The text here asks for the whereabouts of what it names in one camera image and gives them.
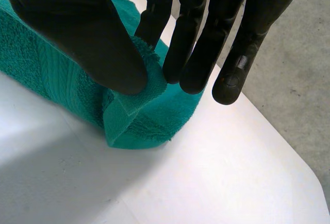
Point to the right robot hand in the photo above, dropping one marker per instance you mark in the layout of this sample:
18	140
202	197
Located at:
85	28

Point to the teal towel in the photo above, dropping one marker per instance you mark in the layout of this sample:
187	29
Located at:
38	54

